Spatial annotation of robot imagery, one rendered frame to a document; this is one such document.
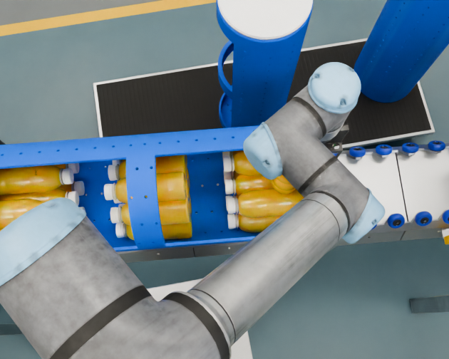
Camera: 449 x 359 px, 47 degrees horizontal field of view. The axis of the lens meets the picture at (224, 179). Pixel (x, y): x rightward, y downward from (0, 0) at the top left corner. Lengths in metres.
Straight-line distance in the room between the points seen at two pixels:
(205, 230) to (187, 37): 1.53
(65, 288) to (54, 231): 0.06
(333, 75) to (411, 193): 0.82
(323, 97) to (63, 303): 0.45
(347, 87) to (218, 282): 0.35
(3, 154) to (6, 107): 1.47
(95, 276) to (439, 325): 2.13
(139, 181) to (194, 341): 0.69
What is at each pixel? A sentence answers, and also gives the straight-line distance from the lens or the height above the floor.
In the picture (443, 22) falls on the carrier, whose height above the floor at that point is 0.81.
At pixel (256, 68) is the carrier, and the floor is 0.86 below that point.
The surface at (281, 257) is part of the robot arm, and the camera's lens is 0.61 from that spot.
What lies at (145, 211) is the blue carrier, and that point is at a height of 1.21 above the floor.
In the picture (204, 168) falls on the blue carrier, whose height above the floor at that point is 0.98.
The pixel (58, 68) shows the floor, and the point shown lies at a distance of 2.76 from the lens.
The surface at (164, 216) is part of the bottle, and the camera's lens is 1.24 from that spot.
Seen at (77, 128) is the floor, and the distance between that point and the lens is 2.60.
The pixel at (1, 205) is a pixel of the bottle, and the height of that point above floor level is 1.14.
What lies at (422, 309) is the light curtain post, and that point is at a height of 0.13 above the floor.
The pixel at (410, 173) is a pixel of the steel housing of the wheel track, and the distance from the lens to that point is 1.55.
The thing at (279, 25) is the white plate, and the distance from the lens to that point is 1.53.
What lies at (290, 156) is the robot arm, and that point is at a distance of 0.74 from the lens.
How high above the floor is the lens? 2.33
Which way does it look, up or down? 75 degrees down
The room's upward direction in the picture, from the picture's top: straight up
